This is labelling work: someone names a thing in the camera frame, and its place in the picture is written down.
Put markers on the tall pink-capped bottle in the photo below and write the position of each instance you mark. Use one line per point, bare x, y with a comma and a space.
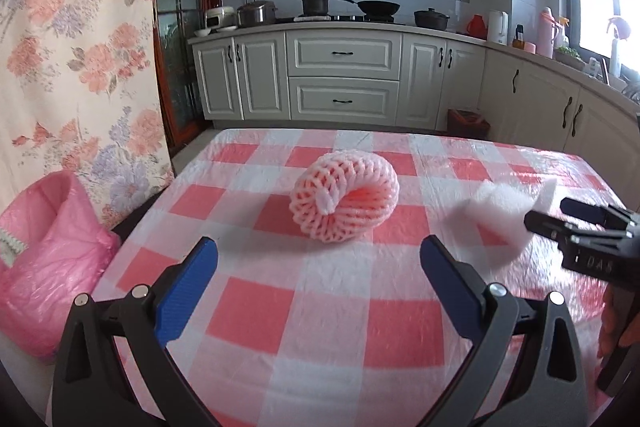
616, 52

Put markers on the white lower kitchen cabinets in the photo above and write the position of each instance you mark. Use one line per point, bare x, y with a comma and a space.
345, 57

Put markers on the floral curtain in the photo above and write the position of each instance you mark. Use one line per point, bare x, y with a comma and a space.
75, 57

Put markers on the dark bottle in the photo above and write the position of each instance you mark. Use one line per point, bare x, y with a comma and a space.
518, 37

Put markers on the small white bowl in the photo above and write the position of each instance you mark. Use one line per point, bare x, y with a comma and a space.
202, 33

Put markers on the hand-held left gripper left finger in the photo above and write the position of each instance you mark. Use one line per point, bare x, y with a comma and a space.
185, 292

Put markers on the steel pressure cooker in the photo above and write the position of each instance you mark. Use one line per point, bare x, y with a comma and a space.
256, 14

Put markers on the pink checkered tablecloth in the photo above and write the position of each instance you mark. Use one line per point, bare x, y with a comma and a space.
320, 332

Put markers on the green wavy striped cloth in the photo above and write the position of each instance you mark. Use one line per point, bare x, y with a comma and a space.
10, 248

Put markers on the clear spray bottle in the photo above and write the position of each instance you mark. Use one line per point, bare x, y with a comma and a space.
562, 38

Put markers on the black casserole pot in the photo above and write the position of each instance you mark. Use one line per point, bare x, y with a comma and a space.
431, 19

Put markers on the white foam sheet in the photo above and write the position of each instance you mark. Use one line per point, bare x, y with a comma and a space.
500, 217

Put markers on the pink thermos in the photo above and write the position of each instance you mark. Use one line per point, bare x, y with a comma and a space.
546, 34

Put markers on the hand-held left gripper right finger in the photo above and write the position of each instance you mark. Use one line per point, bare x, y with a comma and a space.
450, 292

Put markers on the gas stove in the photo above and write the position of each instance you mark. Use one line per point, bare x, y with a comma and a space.
350, 19

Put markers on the bowl of greens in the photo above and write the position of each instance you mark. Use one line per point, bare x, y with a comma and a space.
570, 58

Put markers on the black saucepan with lid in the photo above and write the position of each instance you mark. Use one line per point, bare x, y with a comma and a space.
315, 4

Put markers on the pink foam fruit net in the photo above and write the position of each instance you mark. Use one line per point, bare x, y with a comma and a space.
320, 192

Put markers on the white electric kettle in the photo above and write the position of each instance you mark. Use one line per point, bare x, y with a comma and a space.
497, 28

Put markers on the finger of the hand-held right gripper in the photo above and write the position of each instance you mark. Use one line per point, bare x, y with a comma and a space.
580, 208
545, 224

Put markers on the white rice cooker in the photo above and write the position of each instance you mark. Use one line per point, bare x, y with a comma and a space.
220, 18

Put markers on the red jug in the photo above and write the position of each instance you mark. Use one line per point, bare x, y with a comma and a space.
476, 27

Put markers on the person's right hand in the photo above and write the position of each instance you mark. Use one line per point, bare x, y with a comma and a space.
612, 322

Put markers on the wooden glass door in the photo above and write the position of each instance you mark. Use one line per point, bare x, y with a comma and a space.
185, 32

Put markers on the pink plastic trash bag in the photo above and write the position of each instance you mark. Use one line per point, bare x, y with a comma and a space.
55, 267

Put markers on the black frying pan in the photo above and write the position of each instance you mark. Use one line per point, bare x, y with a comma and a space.
380, 8

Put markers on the small pink container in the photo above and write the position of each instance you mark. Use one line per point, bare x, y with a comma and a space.
530, 47

